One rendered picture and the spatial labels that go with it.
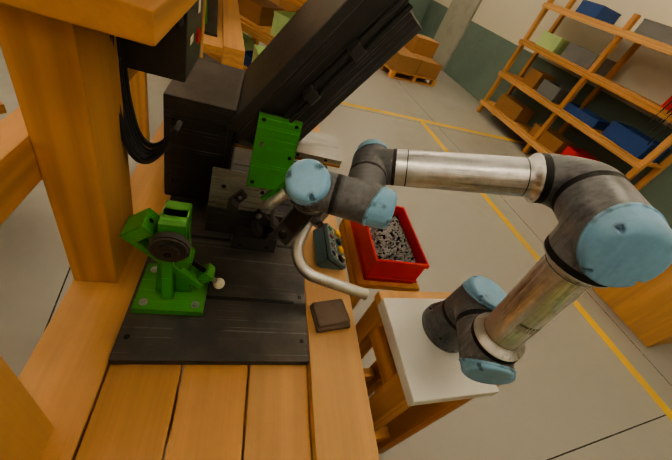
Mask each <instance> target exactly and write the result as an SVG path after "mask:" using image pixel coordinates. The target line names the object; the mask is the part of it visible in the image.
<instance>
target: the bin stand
mask: <svg viewBox="0 0 672 460"><path fill-rule="evenodd" d="M339 232H340V233H341V237H340V238H341V240H342V248H343V250H344V252H343V253H344V255H345V258H346V260H345V261H346V266H347V271H348V277H349V283H351V284H354V285H357V286H360V287H363V288H371V289H383V290H393V291H417V292H418V291H419V290H420V288H419V285H418V283H413V284H404V283H392V282H380V281H368V280H364V278H363V274H362V270H361V266H360V261H359V257H358V253H357V249H356V245H355V240H354V236H353V232H352V228H351V224H350V220H346V219H342V221H341V223H340V225H339ZM350 299H351V305H352V310H353V309H354V307H355V306H356V304H357V303H358V301H359V300H360V298H357V297H354V296H351V295H350Z"/></svg>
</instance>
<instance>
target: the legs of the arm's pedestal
mask: <svg viewBox="0 0 672 460"><path fill-rule="evenodd" d="M355 327H356V332H357V338H358V343H359V349H360V354H361V360H362V358H363V357H364V356H365V355H366V354H367V353H368V352H369V350H370V349H371V348H372V347H373V349H374V353H375V357H376V361H375V362H374V363H373V364H372V365H371V366H370V367H369V368H363V371H364V376H365V382H366V387H367V393H368V396H370V395H371V394H372V393H373V392H374V391H375V393H374V394H373V395H372V396H371V397H370V398H369V404H370V409H371V415H372V420H373V426H374V431H375V437H376V442H377V448H378V453H379V454H380V453H384V452H385V451H387V450H389V449H390V448H392V447H394V446H395V445H397V444H399V443H400V442H402V441H404V440H405V439H407V438H409V437H410V436H412V435H414V434H415V433H417V432H419V431H420V430H422V429H424V428H425V427H427V426H429V425H430V424H432V423H434V422H435V421H437V420H439V419H440V418H442V417H444V416H445V415H447V414H449V413H450V412H452V411H454V410H455V409H457V408H459V407H460V406H462V405H463V404H465V403H467V402H468V401H470V400H472V399H473V398H471V399H463V400H455V401H447V402H439V403H431V404H423V405H415V406H408V404H407V401H406V399H405V396H404V393H403V390H402V387H401V383H400V380H399V377H398V374H397V370H396V367H395V364H394V360H393V357H392V354H391V351H390V347H389V344H388V341H387V337H386V334H385V331H384V328H383V324H382V321H381V318H380V315H379V311H378V308H377V305H376V301H375V300H374V301H373V302H372V304H371V305H370V307H369V308H368V309H367V311H366V312H365V313H364V315H363V316H362V318H361V319H360V320H359V322H358V323H357V324H356V326H355Z"/></svg>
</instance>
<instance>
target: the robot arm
mask: <svg viewBox="0 0 672 460"><path fill-rule="evenodd" d="M285 184H286V192H287V194H288V196H289V198H290V201H291V203H292V204H293V205H294V207H293V208H292V209H291V210H290V211H289V213H288V214H287V215H286V216H285V217H284V219H283V220H282V221H281V222H280V223H279V225H278V226H277V227H276V228H275V229H274V231H273V234H274V235H275V236H276V237H277V238H278V239H279V240H280V241H281V242H282V243H283V244H284V245H285V246H286V245H288V244H290V243H291V242H292V241H293V240H294V238H295V237H296V236H297V235H298V234H299V233H300V232H301V230H302V229H303V228H304V227H305V226H306V225H307V224H308V223H309V221H310V222H311V223H312V224H313V226H314V227H316V228H317V229H319V230H320V229H321V228H322V227H323V226H324V223H323V221H324V220H325V219H326V218H327V217H328V215H329V214H330V215H333V216H336V217H339V218H343V219H346V220H350V221H353V222H356V223H360V224H362V225H363V226H366V225H367V226H371V227H375V228H379V229H384V228H386V227H387V226H388V225H389V223H390V221H391V219H392V217H393V214H394V211H395V207H396V203H397V193H396V191H394V190H392V189H389V188H388V187H387V186H386V185H393V186H405V187H416V188H428V189H439V190H451V191H463V192H474V193H486V194H497V195H509V196H520V197H523V198H524V199H525V200H526V201H527V202H529V203H539V204H543V205H545V206H547V207H549V208H551V209H552V210H553V212H554V214H555V216H556V218H557V220H558V224H557V226H556V227H555V228H554V229H553V230H552V231H551V233H550V234H549V235H548V236H547V237H546V238H545V240H544V243H543V247H544V250H545V254H544V255H543V256H542V257H541V258H540V259H539V260H538V262H537V263H536V264H535V265H534V266H533V267H532V268H531V269H530V270H529V271H528V273H527V274H526V275H525V276H524V277H523V278H522V279H521V280H520V281H519V282H518V284H517V285H516V286H515V287H514V288H513V289H512V290H511V291H510V292H509V293H508V294H507V295H506V293H505V292H504V291H503V289H502V288H501V287H499V286H498V285H497V284H496V283H495V282H493V281H492V280H490V279H488V278H486V277H484V276H479V275H475V276H472V277H470V278H469V279H467V280H465V281H464V282H463V283H462V285H460V286H459V287H458V288H457V289H456V290H455V291H454V292H453V293H452V294H451V295H449V296H448V297H447V298H446V299H445V300H443V301H439V302H436V303H433V304H431V305H429V306H428V307H427V308H426V309H425V310H424V312H423V314H422V325H423V329H424V331H425V333H426V335H427V337H428V338H429V339H430V341H431V342H432V343H433V344H434V345H435V346H436V347H438V348H439V349H441V350H443V351H445V352H448V353H458V352H459V361H460V366H461V371H462V373H463V374H464V375H465V376H466V377H468V378H469V379H471V380H473V381H476V382H480V383H484V384H491V385H504V384H509V383H512V382H514V381H515V380H516V373H517V372H516V370H515V368H514V364H515V363H516V362H517V361H518V360H520V359H521V358H522V356H523V355H524V353H525V343H527V342H528V341H529V340H530V339H531V338H533V337H534V336H535V335H536V334H537V333H538V332H540V331H541V330H542V329H543V328H544V327H546V326H547V325H548V324H549V323H550V322H552V321H553V320H554V319H555V318H556V317H557V316H559V315H560V314H561V313H562V312H563V311H565V310H566V309H567V308H568V307H569V306H571V305H572V304H573V303H574V302H575V301H576V300H578V299H579V298H580V297H581V296H582V295H584V294H585V293H586V292H587V291H588V290H590V289H591V288H592V287H596V288H608V287H630V286H634V285H635V283H636V282H638V281H640V282H642V283H645V282H647V281H649V280H651V279H653V278H655V277H657V276H658V275H660V274H661V273H662V272H664V271H665V270H666V269H667V268H668V267H669V266H670V265H671V263H672V229H671V228H670V227H669V225H668V223H667V221H666V219H665V218H664V216H663V215H662V214H661V213H660V212H659V211H658V210H657V209H655V208H654V207H652V205H651V204H650V203H649V202H648V201H647V200H646V199H645V198H644V197H643V196H642V194H641V193H640V192H639V191H638V190H637V189H636V188H635V187H634V186H633V184H632V183H631V182H630V181H629V179H628V178H627V177H626V176H625V175H624V174H623V173H622V172H620V171H619V170H617V169H616V168H614V167H612V166H610V165H608V164H605V163H602V162H599V161H596V160H592V159H587V158H582V157H577V156H570V155H562V154H551V153H534V154H533V155H531V156H530V157H528V158H527V157H512V156H497V155H482V154H467V153H452V152H437V151H422V150H407V149H390V148H388V147H387V145H386V144H385V143H383V142H382V141H380V140H377V139H368V140H365V141H364V142H362V143H361V144H360V145H359V146H358V148H357V150H356V152H355V153H354V155H353V158H352V165H351V168H350V171H349V174H348V176H346V175H342V174H339V173H335V172H332V171H329V170H327V169H326V167H325V166H324V165H323V164H322V163H320V162H319V161H317V160H314V159H302V160H299V161H297V162H295V163H294V164H293V165H292V166H291V167H290V168H289V169H288V171H287V173H286V177H285Z"/></svg>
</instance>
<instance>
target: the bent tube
mask: <svg viewBox="0 0 672 460"><path fill-rule="evenodd" d="M312 226H313V224H312V223H311V222H310V221H309V223H308V224H307V225H306V226H305V227H304V228H303V229H302V230H301V232H300V233H299V234H298V235H297V236H296V237H295V238H294V240H293V244H292V259H293V262H294V265H295V267H296V269H297V270H298V272H299V273H300V274H301V275H302V276H303V277H304V278H306V279H307V280H309V281H311V282H313V283H316V284H319V285H322V286H325V287H328V288H331V289H334V290H337V291H340V292H343V293H345V294H348V295H351V296H354V297H357V298H360V299H363V300H366V299H367V297H368V294H369V290H368V289H365V288H363V287H360V286H357V285H354V284H351V283H348V282H345V281H343V280H340V279H337V278H334V277H331V276H328V275H325V274H322V273H320V272H317V271H315V270H313V269H312V268H310V267H309V266H308V264H307V263H306V261H305V259H304V255H303V247H304V243H305V241H306V239H307V237H308V235H309V232H310V230H311V228H312Z"/></svg>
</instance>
